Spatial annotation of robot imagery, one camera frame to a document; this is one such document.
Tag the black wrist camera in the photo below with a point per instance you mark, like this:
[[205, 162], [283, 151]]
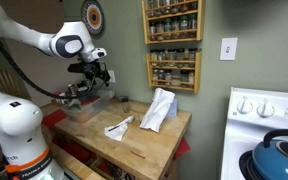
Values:
[[76, 67]]

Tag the small glass spice jar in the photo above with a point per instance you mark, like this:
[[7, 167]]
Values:
[[125, 105]]

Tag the wooden spice rack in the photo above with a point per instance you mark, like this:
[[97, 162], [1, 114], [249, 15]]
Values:
[[200, 20], [197, 73]]

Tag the white light switch plate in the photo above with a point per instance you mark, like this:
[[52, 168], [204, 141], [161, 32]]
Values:
[[228, 48]]

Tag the wooden butcher block cart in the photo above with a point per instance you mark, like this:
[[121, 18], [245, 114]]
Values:
[[134, 146]]

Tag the black stove burner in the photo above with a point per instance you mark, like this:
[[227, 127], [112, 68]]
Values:
[[245, 163]]

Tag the crumpled white napkin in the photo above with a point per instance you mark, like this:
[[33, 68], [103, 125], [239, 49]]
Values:
[[119, 130]]

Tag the white wall outlet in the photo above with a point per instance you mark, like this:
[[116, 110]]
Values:
[[112, 76]]

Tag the white electric stove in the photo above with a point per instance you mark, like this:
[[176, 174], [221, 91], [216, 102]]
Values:
[[250, 133]]

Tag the wooden bench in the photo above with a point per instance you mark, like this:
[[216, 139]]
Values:
[[74, 163]]

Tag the red hanging cloth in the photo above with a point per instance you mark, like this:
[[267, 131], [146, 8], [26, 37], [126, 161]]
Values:
[[181, 148]]

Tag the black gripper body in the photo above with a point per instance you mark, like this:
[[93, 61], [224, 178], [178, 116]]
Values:
[[94, 70]]

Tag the red silicone mat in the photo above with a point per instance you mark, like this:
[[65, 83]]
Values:
[[53, 118]]

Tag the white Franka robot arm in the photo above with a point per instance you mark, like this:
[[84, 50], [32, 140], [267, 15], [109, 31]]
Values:
[[17, 123]]

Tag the blue kettle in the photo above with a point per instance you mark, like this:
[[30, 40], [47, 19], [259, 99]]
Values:
[[274, 163]]

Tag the clear plastic storage bin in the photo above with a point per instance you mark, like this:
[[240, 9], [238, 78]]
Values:
[[94, 106]]

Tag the white stove knob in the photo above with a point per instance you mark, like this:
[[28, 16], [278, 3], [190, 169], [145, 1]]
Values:
[[265, 109], [244, 106]]

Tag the white paper bag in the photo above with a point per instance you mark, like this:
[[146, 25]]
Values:
[[155, 110]]

